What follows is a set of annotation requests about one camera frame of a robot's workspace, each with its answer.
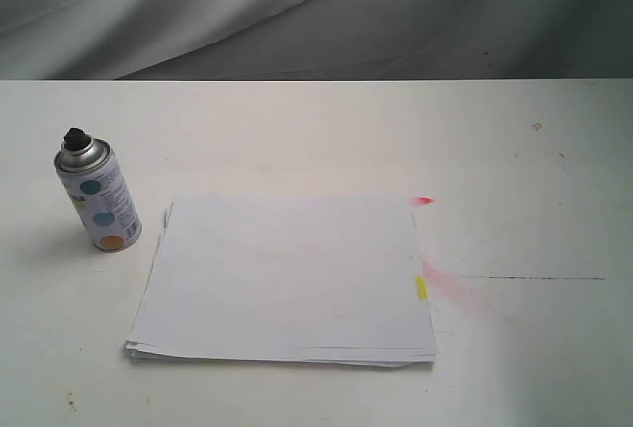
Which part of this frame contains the white dotted spray paint can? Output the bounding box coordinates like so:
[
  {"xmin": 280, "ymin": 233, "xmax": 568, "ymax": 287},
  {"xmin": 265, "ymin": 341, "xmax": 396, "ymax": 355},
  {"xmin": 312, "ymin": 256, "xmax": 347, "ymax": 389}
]
[{"xmin": 54, "ymin": 128, "xmax": 142, "ymax": 252}]

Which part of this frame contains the white paper stack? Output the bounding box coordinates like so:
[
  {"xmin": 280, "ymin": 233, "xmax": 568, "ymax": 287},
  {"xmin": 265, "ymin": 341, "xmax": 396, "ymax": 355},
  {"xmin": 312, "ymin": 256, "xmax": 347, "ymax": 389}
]
[{"xmin": 126, "ymin": 195, "xmax": 438, "ymax": 366}]

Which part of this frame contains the white backdrop cloth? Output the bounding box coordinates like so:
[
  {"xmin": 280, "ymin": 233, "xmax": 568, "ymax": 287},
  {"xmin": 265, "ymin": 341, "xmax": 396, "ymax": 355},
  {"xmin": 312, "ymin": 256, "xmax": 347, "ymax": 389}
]
[{"xmin": 1, "ymin": 0, "xmax": 632, "ymax": 80}]

